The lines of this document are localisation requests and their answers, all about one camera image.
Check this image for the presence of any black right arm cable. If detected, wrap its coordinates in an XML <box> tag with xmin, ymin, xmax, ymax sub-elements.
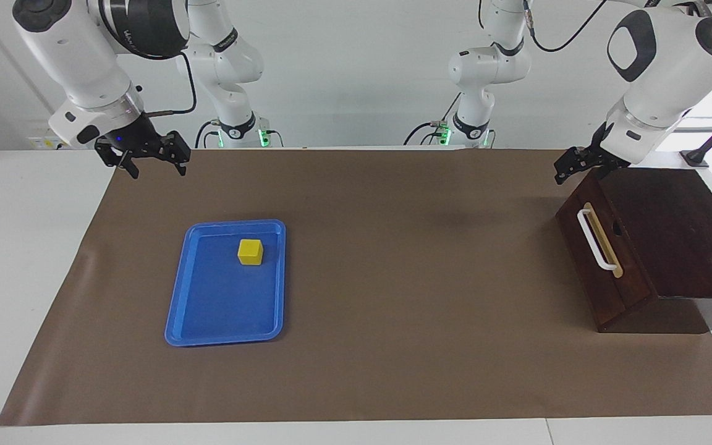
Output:
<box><xmin>146</xmin><ymin>52</ymin><xmax>198</xmax><ymax>118</ymax></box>

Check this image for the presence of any dark wooden drawer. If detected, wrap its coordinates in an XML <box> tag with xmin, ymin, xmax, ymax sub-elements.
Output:
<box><xmin>556</xmin><ymin>178</ymin><xmax>658</xmax><ymax>331</ymax></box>

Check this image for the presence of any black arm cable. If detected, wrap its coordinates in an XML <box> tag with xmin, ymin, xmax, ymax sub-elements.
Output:
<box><xmin>146</xmin><ymin>52</ymin><xmax>198</xmax><ymax>118</ymax></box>
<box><xmin>520</xmin><ymin>0</ymin><xmax>607</xmax><ymax>54</ymax></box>

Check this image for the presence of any dark wooden drawer cabinet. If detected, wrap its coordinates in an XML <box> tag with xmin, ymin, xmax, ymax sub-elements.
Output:
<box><xmin>556</xmin><ymin>166</ymin><xmax>712</xmax><ymax>334</ymax></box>

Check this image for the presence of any black base cable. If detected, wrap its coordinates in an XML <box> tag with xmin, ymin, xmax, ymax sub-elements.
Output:
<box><xmin>194</xmin><ymin>120</ymin><xmax>219</xmax><ymax>149</ymax></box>
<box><xmin>403</xmin><ymin>121</ymin><xmax>451</xmax><ymax>147</ymax></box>

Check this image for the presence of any brown paper table mat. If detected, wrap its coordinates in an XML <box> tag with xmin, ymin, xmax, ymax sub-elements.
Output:
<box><xmin>0</xmin><ymin>147</ymin><xmax>712</xmax><ymax>427</ymax></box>

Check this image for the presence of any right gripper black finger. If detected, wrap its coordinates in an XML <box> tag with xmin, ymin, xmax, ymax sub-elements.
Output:
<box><xmin>163</xmin><ymin>129</ymin><xmax>192</xmax><ymax>177</ymax></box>
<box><xmin>95</xmin><ymin>146</ymin><xmax>141</xmax><ymax>180</ymax></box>

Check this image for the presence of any yellow cube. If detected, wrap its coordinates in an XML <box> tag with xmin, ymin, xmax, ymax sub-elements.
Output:
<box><xmin>237</xmin><ymin>239</ymin><xmax>264</xmax><ymax>266</ymax></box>

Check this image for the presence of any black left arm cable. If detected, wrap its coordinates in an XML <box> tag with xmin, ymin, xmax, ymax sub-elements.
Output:
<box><xmin>520</xmin><ymin>0</ymin><xmax>607</xmax><ymax>54</ymax></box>

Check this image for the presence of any white drawer handle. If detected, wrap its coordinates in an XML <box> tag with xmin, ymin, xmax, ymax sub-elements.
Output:
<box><xmin>577</xmin><ymin>208</ymin><xmax>619</xmax><ymax>272</ymax></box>

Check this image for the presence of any blue plastic tray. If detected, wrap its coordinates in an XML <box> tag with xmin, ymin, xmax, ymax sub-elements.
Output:
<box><xmin>164</xmin><ymin>219</ymin><xmax>287</xmax><ymax>347</ymax></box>

